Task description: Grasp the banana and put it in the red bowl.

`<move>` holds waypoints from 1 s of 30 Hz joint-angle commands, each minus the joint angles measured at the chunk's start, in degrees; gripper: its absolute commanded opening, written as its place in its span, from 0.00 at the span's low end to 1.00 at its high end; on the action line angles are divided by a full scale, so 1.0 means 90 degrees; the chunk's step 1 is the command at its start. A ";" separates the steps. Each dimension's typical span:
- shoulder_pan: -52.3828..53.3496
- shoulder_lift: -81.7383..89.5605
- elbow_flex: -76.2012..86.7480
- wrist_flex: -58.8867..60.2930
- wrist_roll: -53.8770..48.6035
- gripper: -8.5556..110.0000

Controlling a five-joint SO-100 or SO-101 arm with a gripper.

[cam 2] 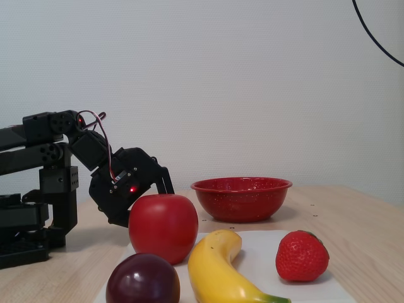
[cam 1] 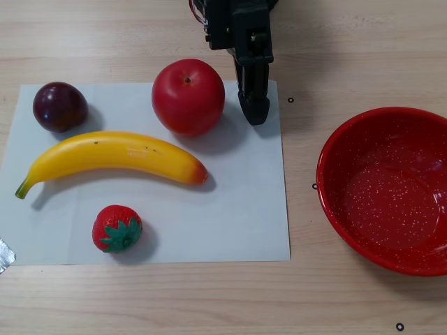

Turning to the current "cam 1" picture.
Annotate red plastic strawberry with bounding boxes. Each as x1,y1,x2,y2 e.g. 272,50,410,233
91,204,143,253

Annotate dark purple plastic plum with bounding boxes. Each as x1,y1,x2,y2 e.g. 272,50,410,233
32,81,89,134

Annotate silver duct tape piece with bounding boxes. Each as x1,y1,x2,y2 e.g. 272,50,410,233
0,237,17,276

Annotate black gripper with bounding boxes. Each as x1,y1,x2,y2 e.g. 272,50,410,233
204,0,274,126

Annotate red plastic apple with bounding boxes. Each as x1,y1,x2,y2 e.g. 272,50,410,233
151,58,226,137

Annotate thin red white wires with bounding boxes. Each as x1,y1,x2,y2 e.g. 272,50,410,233
189,0,210,28

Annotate white paper sheet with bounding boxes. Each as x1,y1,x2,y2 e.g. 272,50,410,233
0,80,291,267

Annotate yellow plastic banana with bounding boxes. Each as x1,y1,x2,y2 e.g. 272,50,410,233
15,131,210,200

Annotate red speckled enamel bowl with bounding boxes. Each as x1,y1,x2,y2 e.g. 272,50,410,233
316,106,447,278

